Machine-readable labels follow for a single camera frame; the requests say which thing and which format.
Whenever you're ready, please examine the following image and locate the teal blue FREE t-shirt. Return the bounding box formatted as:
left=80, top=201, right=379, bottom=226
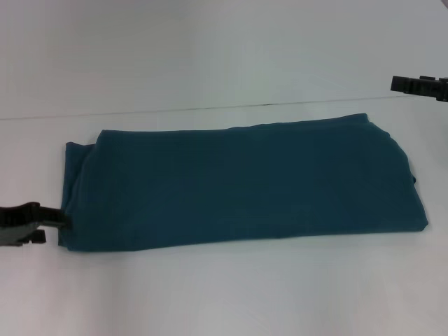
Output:
left=59, top=112, right=430, bottom=253

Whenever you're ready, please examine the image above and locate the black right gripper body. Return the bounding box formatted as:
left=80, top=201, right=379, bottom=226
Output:
left=418, top=75, right=448, bottom=103

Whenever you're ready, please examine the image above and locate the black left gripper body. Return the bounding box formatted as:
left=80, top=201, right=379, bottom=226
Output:
left=0, top=201, right=42, bottom=248

